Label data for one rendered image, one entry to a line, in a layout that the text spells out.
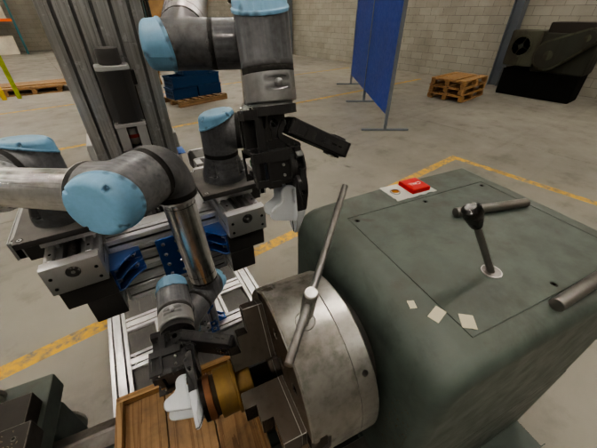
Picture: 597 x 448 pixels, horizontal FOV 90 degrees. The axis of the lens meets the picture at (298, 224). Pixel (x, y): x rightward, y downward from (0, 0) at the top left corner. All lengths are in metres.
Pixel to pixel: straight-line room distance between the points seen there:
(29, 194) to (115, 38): 0.54
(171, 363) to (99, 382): 1.49
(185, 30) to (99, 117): 0.65
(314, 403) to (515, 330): 0.32
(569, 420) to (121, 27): 2.48
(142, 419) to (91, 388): 1.26
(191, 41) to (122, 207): 0.29
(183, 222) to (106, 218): 0.20
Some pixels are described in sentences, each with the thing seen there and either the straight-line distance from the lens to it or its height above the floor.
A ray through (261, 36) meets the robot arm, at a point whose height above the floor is 1.62.
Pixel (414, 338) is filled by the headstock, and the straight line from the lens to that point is 0.52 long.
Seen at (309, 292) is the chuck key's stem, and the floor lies 1.32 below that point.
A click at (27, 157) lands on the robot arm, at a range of 1.00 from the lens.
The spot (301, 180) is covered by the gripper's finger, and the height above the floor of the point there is 1.44.
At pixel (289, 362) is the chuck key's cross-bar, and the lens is 0.41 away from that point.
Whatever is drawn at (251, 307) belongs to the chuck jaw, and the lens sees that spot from 0.58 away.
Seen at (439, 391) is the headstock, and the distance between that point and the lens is 0.50.
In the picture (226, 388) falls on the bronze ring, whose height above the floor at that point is 1.12.
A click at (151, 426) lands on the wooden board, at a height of 0.88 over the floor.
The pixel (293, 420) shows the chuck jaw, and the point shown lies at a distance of 0.58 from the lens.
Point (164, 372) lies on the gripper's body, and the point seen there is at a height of 1.12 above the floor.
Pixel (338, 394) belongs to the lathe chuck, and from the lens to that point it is 0.53.
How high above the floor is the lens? 1.65
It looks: 35 degrees down
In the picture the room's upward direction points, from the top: straight up
